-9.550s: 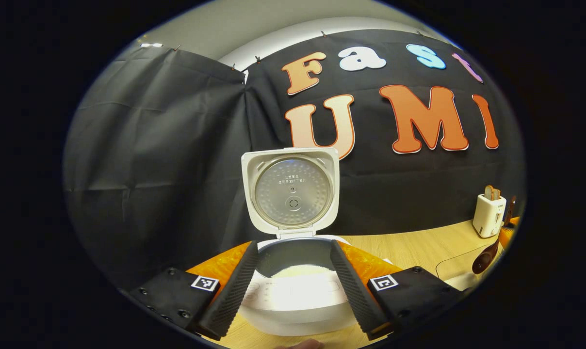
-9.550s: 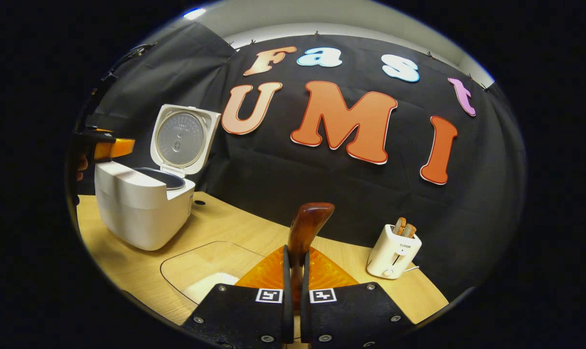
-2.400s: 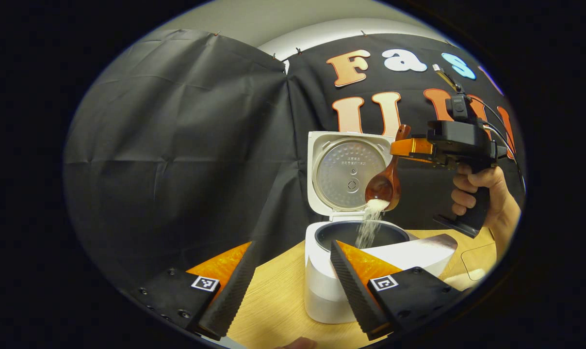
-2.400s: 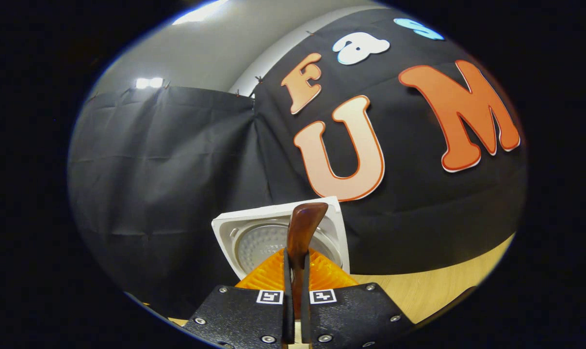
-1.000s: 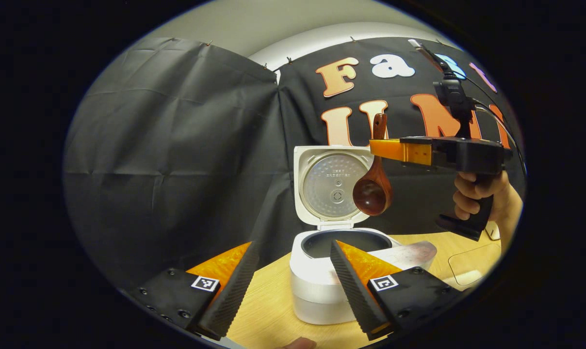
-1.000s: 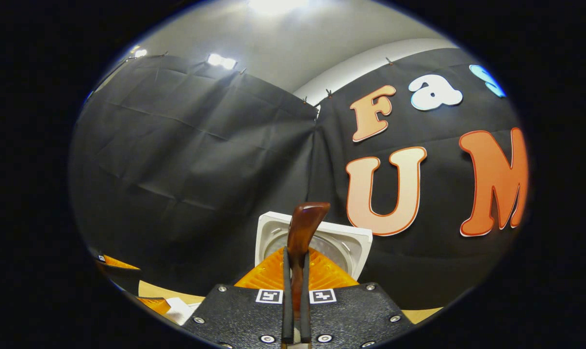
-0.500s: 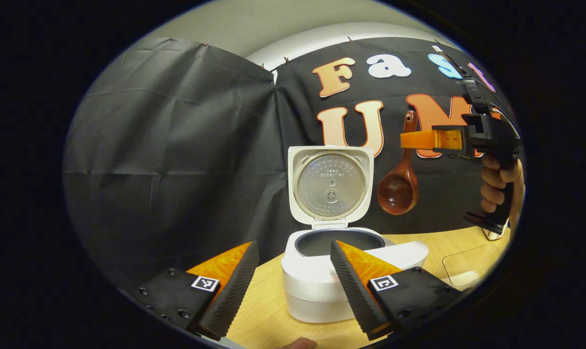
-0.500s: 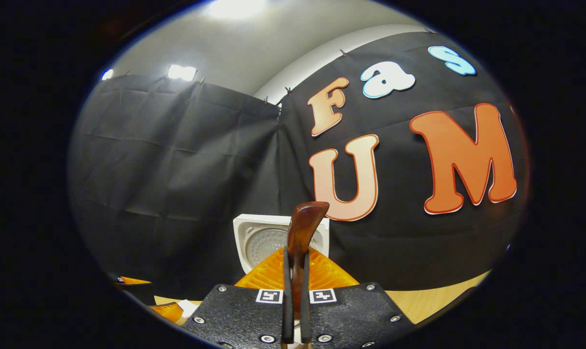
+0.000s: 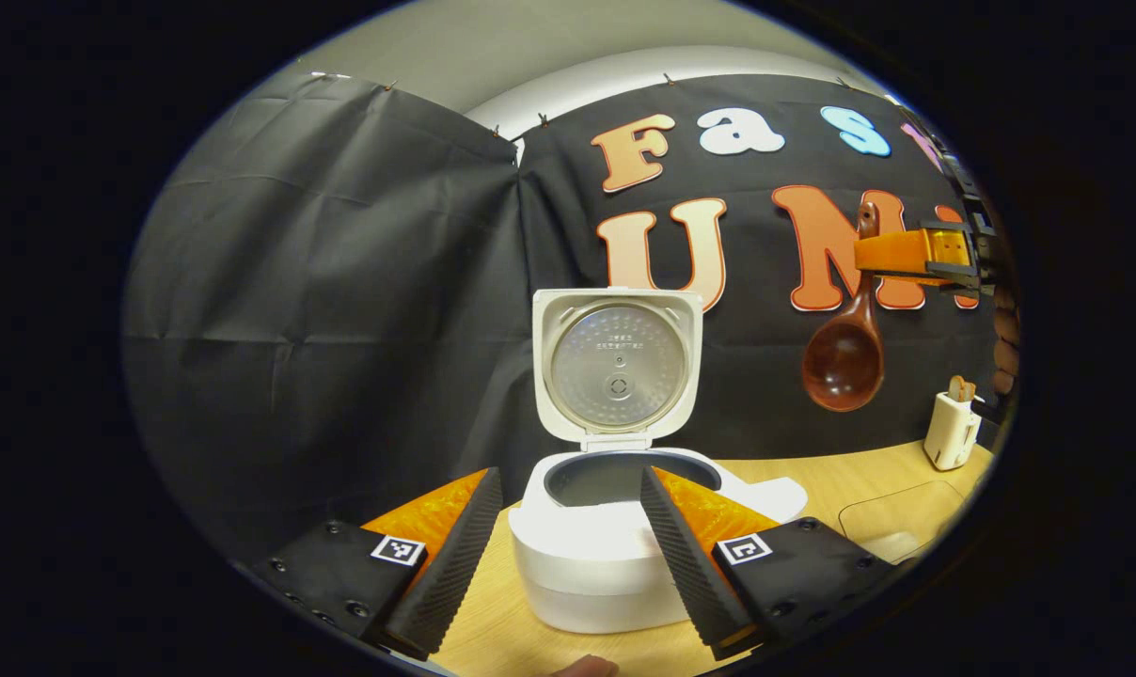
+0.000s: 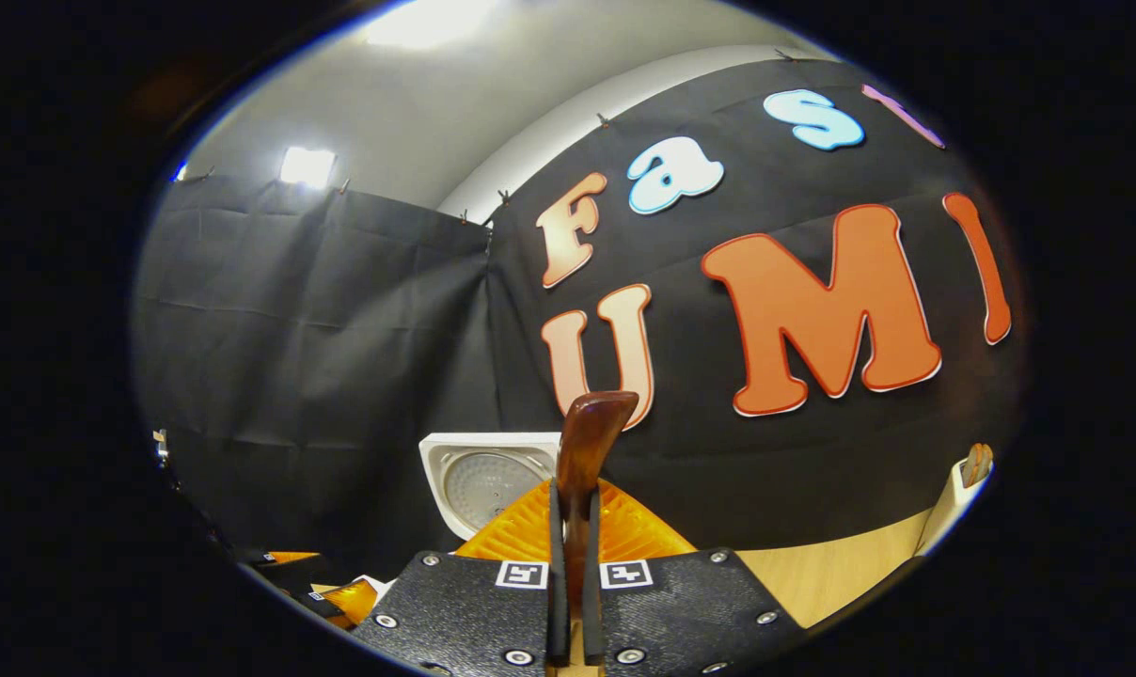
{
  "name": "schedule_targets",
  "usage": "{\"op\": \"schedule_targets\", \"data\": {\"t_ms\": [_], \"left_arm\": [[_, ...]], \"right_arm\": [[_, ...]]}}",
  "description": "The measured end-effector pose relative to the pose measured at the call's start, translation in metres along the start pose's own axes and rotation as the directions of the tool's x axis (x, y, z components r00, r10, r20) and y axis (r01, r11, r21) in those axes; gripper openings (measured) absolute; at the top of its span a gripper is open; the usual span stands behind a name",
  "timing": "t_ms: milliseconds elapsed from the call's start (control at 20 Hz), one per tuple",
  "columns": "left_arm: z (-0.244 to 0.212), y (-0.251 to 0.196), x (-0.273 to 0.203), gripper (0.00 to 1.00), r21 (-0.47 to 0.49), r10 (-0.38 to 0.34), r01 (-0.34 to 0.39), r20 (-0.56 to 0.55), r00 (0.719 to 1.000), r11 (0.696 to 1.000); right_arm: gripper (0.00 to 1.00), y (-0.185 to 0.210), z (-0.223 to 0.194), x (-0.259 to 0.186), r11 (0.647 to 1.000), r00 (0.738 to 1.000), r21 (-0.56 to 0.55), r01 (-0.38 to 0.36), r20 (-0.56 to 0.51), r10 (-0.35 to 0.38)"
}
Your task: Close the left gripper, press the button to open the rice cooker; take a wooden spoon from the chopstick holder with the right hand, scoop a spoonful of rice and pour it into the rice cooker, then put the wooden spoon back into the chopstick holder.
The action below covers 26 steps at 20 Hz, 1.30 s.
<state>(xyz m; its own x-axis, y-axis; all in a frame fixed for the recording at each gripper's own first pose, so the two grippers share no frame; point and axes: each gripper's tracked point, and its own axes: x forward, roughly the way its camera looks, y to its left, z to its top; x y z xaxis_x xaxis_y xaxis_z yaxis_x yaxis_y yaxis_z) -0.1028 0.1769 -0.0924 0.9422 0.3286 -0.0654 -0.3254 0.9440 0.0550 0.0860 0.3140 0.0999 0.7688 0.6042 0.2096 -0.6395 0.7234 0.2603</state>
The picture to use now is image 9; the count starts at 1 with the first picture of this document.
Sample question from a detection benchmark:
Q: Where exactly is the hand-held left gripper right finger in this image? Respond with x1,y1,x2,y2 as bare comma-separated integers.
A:
639,466,898,662

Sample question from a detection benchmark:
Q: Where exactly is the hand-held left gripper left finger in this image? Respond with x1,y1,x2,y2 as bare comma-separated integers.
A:
248,467,504,662

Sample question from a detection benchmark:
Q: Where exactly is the brown wooden spoon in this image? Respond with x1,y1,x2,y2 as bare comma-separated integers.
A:
802,200,886,413

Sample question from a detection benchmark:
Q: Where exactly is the black backdrop cloth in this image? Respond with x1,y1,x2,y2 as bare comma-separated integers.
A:
121,71,1018,556

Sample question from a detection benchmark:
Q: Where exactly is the white rice cooker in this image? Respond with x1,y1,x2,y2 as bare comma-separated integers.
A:
509,287,809,635

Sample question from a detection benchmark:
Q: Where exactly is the white toaster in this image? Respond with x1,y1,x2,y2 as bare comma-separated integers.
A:
923,390,983,472

